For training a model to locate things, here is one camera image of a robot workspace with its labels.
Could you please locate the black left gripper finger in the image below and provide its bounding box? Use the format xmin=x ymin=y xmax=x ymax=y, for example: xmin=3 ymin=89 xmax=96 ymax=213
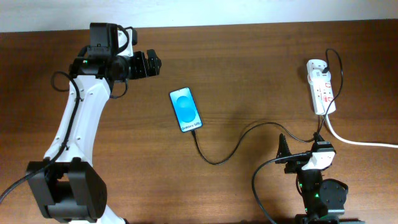
xmin=147 ymin=49 xmax=162 ymax=67
xmin=148 ymin=60 xmax=160 ymax=77

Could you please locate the blue Galaxy smartphone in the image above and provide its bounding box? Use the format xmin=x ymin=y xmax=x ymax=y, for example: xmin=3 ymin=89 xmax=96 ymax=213
xmin=169 ymin=87 xmax=203 ymax=133

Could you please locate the black USB charging cable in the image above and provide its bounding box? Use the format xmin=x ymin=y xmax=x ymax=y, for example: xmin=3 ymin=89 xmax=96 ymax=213
xmin=190 ymin=48 xmax=344 ymax=166

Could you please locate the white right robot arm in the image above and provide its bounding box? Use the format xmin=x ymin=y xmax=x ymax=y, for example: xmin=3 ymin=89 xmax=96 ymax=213
xmin=276 ymin=134 xmax=348 ymax=224

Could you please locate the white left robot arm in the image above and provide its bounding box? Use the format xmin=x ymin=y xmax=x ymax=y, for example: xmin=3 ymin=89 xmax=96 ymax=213
xmin=26 ymin=23 xmax=162 ymax=223

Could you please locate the white USB charger adapter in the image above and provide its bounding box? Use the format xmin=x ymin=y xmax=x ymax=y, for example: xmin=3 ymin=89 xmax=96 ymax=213
xmin=307 ymin=67 xmax=331 ymax=85

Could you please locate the white power strip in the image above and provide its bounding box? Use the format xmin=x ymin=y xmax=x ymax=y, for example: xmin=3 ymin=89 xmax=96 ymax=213
xmin=307 ymin=59 xmax=336 ymax=115

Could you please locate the white power strip cord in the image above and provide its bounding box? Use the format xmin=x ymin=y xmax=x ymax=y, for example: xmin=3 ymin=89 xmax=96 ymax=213
xmin=323 ymin=105 xmax=398 ymax=149

